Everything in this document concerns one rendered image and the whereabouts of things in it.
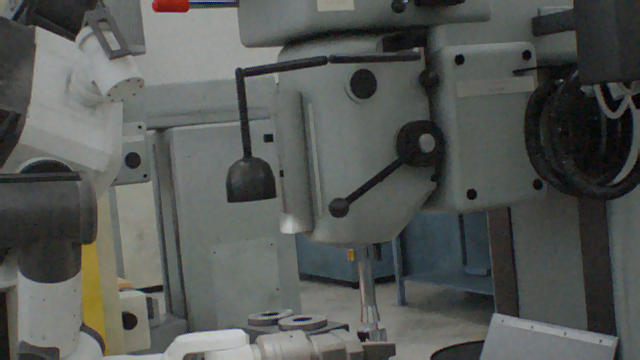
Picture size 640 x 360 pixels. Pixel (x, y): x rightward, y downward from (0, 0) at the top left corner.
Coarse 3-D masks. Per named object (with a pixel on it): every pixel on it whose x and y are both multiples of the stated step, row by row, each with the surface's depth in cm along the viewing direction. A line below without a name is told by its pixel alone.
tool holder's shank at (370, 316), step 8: (360, 264) 151; (368, 264) 151; (360, 272) 151; (368, 272) 151; (360, 280) 151; (368, 280) 151; (360, 288) 152; (368, 288) 151; (368, 296) 151; (368, 304) 151; (376, 304) 152; (368, 312) 151; (376, 312) 151; (368, 320) 151; (376, 320) 151; (368, 328) 151
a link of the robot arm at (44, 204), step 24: (0, 192) 133; (24, 192) 134; (48, 192) 135; (72, 192) 136; (0, 216) 131; (24, 216) 132; (48, 216) 133; (72, 216) 135; (0, 240) 133; (24, 240) 134; (48, 240) 135; (72, 240) 137; (24, 264) 138; (48, 264) 137; (72, 264) 139
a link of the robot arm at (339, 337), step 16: (288, 336) 147; (304, 336) 147; (320, 336) 153; (336, 336) 151; (352, 336) 149; (288, 352) 145; (304, 352) 145; (320, 352) 146; (336, 352) 146; (352, 352) 145
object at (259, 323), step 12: (264, 312) 185; (276, 312) 184; (288, 312) 183; (240, 324) 182; (252, 324) 180; (264, 324) 178; (276, 324) 178; (288, 324) 171; (300, 324) 170; (312, 324) 171; (324, 324) 172; (336, 324) 174; (348, 324) 174; (252, 336) 177
